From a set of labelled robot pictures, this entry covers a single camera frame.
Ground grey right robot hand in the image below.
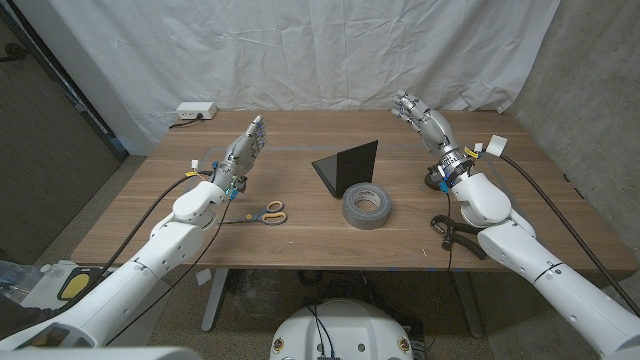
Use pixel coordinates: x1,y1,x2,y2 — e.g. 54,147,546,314
392,89,474,184

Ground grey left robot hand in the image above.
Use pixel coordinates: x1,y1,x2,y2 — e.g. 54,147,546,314
214,114,269,194

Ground white tape tag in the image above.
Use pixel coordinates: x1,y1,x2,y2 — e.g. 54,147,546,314
486,134,509,158

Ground black oblong pouch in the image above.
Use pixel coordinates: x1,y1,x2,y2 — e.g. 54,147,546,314
424,167,450,192

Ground white power strip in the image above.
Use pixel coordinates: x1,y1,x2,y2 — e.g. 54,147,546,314
176,101,218,121

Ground white backdrop cloth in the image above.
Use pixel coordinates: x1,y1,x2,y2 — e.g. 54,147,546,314
47,0,564,156

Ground grey table leg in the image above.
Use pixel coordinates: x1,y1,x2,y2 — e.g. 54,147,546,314
201,268,230,333
452,271,485,340

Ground dark partition panel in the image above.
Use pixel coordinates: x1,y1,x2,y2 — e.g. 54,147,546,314
0,4,129,266

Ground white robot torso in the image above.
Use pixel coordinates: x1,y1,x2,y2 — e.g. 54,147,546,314
269,298,415,360

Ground yellow and black floor pedal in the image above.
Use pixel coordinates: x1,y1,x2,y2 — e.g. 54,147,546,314
57,266,104,301

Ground clear plastic bag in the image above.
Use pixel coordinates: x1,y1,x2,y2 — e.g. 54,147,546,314
0,259,51,304

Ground scissors with orange grey handles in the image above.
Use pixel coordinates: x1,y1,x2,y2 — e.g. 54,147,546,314
218,200,288,226

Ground black power strip cord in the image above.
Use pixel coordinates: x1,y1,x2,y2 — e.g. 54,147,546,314
168,114,204,130

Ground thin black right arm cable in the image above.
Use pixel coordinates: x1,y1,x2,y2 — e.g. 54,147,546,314
445,192,454,274

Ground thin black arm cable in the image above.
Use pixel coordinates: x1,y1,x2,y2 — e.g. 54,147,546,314
103,198,234,347
445,192,454,274

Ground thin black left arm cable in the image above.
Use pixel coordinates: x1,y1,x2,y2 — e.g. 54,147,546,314
103,198,234,347

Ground grey duct tape roll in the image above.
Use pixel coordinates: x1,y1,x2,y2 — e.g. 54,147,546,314
341,182,393,231

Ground black tripod mount clamp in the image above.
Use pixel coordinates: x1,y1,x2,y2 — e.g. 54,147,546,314
429,214,489,261

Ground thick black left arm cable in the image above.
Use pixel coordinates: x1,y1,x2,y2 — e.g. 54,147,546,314
62,173,197,309

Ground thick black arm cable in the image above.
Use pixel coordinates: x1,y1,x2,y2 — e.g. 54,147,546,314
499,153,640,319
62,173,197,309

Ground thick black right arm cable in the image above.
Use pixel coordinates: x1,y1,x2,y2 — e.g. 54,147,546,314
499,153,640,319

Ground black floor cable bundle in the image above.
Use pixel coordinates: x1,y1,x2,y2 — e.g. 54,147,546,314
298,269,401,314

